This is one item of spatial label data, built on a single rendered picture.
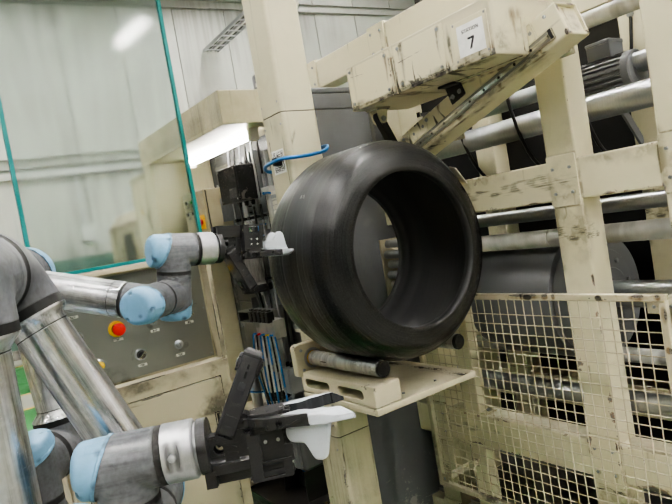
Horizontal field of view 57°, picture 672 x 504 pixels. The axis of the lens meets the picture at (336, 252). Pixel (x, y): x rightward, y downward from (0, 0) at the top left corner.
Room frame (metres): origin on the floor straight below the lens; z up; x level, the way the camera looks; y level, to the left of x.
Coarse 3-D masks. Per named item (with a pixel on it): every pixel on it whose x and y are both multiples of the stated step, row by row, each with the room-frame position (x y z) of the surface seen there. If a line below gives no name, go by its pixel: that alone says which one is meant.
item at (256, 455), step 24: (264, 408) 0.80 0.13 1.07; (288, 408) 0.80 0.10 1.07; (240, 432) 0.77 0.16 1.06; (264, 432) 0.75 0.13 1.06; (216, 456) 0.76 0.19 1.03; (240, 456) 0.76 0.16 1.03; (264, 456) 0.75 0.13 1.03; (288, 456) 0.75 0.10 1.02; (216, 480) 0.75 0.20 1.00; (264, 480) 0.74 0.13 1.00
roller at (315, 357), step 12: (312, 360) 1.81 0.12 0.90; (324, 360) 1.76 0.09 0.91; (336, 360) 1.71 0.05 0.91; (348, 360) 1.66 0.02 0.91; (360, 360) 1.62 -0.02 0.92; (372, 360) 1.59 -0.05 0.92; (384, 360) 1.57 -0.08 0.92; (360, 372) 1.62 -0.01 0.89; (372, 372) 1.57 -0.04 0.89; (384, 372) 1.56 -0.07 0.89
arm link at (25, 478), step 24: (0, 240) 0.80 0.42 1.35; (0, 264) 0.74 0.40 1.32; (24, 264) 0.81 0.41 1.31; (0, 288) 0.73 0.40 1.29; (24, 288) 0.81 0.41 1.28; (0, 312) 0.73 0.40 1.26; (0, 336) 0.72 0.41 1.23; (0, 360) 0.73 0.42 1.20; (0, 384) 0.73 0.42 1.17; (0, 408) 0.72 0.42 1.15; (0, 432) 0.72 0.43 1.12; (24, 432) 0.75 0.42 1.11; (0, 456) 0.71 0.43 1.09; (24, 456) 0.74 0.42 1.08; (0, 480) 0.71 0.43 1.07; (24, 480) 0.73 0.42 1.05
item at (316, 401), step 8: (328, 392) 0.86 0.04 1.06; (296, 400) 0.84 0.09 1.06; (304, 400) 0.83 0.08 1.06; (312, 400) 0.84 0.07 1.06; (320, 400) 0.85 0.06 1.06; (328, 400) 0.85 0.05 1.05; (336, 400) 0.86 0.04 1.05; (296, 408) 0.82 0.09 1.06; (304, 408) 0.83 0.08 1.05; (312, 408) 0.84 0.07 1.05
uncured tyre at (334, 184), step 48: (384, 144) 1.63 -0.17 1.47; (288, 192) 1.67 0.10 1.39; (336, 192) 1.51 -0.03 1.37; (384, 192) 1.94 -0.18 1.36; (432, 192) 1.88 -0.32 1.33; (288, 240) 1.57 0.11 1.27; (336, 240) 1.48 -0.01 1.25; (432, 240) 1.96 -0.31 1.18; (480, 240) 1.76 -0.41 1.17; (288, 288) 1.59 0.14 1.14; (336, 288) 1.48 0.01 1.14; (432, 288) 1.92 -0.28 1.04; (336, 336) 1.55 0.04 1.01; (384, 336) 1.53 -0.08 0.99; (432, 336) 1.62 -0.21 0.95
